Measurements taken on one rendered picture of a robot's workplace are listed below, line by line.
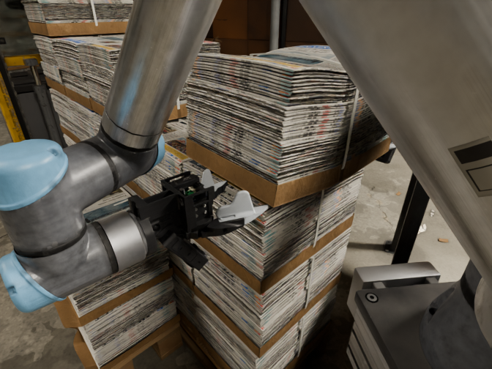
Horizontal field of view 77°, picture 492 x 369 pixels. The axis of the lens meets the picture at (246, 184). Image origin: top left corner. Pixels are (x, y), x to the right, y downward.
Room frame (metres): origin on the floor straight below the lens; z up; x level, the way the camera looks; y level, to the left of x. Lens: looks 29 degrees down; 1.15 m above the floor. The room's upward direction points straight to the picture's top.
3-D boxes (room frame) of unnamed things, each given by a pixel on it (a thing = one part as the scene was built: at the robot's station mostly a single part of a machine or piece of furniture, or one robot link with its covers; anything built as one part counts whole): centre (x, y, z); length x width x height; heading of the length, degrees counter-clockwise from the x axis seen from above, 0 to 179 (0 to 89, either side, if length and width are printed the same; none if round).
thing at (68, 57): (1.34, 0.52, 0.95); 0.38 x 0.29 x 0.23; 133
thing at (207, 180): (0.49, 0.07, 0.88); 0.09 x 0.03 x 0.06; 157
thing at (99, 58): (1.12, 0.32, 0.95); 0.38 x 0.29 x 0.23; 131
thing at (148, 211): (0.39, 0.11, 0.88); 0.12 x 0.08 x 0.09; 131
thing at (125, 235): (0.34, 0.17, 0.87); 0.08 x 0.05 x 0.08; 41
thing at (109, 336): (0.94, 0.61, 0.30); 0.76 x 0.30 x 0.60; 43
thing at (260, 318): (1.02, 0.22, 0.42); 1.17 x 0.39 x 0.83; 43
